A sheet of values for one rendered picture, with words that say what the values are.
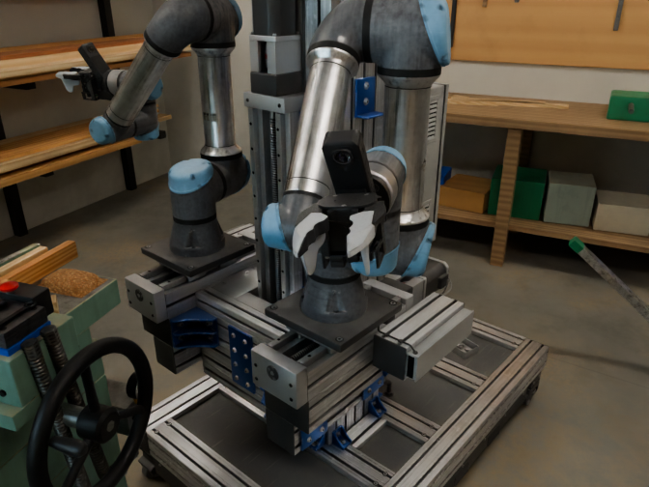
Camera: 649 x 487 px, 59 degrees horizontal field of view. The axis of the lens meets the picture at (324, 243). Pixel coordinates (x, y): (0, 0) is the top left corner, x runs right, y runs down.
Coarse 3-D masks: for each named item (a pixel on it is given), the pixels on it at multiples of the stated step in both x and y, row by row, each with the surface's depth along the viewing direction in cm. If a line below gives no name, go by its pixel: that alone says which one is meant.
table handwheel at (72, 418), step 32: (96, 352) 91; (128, 352) 99; (64, 384) 85; (64, 416) 95; (96, 416) 93; (128, 416) 103; (32, 448) 82; (128, 448) 104; (32, 480) 82; (64, 480) 90
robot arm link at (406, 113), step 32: (384, 0) 97; (416, 0) 96; (384, 32) 97; (416, 32) 95; (448, 32) 99; (384, 64) 100; (416, 64) 98; (448, 64) 100; (384, 96) 105; (416, 96) 102; (384, 128) 107; (416, 128) 104; (416, 160) 107; (416, 192) 110; (416, 224) 111; (416, 256) 112
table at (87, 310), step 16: (96, 288) 119; (112, 288) 122; (64, 304) 113; (80, 304) 113; (96, 304) 118; (112, 304) 123; (80, 320) 114; (96, 320) 118; (32, 400) 92; (0, 416) 89; (16, 416) 89; (32, 416) 92
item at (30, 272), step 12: (48, 252) 126; (60, 252) 127; (72, 252) 131; (24, 264) 120; (36, 264) 121; (48, 264) 124; (60, 264) 128; (12, 276) 115; (24, 276) 119; (36, 276) 122
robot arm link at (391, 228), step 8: (392, 216) 85; (384, 224) 85; (392, 224) 86; (384, 232) 86; (392, 232) 86; (392, 240) 87; (392, 248) 88; (360, 256) 88; (384, 256) 87; (392, 256) 88; (352, 264) 91; (360, 264) 88; (376, 264) 88; (384, 264) 88; (392, 264) 89; (360, 272) 91; (376, 272) 88; (384, 272) 89
